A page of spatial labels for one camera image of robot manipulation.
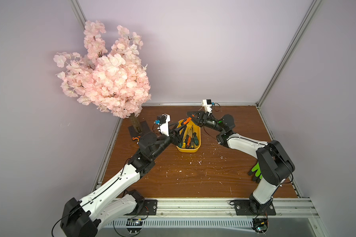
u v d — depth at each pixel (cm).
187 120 71
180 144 94
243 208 73
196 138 97
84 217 38
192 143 95
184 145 95
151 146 51
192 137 100
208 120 69
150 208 73
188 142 95
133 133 103
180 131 62
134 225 72
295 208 74
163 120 59
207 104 73
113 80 57
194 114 73
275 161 47
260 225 70
